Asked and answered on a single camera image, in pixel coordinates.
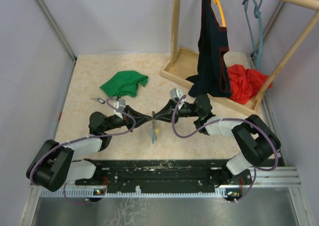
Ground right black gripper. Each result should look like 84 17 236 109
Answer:
153 99 201 124

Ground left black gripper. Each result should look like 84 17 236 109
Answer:
104 104 152 131

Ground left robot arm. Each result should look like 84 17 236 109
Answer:
26 106 151 192

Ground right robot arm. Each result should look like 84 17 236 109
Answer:
154 95 281 184

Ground green cloth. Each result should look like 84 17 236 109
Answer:
100 70 149 98

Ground dark navy garment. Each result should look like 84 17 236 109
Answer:
186 0 231 98

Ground red cloth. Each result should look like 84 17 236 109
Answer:
227 64 269 105

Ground yellow hanger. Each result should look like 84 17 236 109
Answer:
213 0 226 27

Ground grey-blue hanger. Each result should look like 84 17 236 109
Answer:
240 0 272 70

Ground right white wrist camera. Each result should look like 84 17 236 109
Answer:
169 88 185 109

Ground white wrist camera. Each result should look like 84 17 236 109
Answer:
113 98 126 119
169 88 185 109

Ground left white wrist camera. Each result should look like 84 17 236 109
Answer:
113 98 126 119

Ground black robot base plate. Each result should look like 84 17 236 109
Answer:
75 159 252 194

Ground aluminium rail frame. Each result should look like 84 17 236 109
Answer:
39 167 301 201

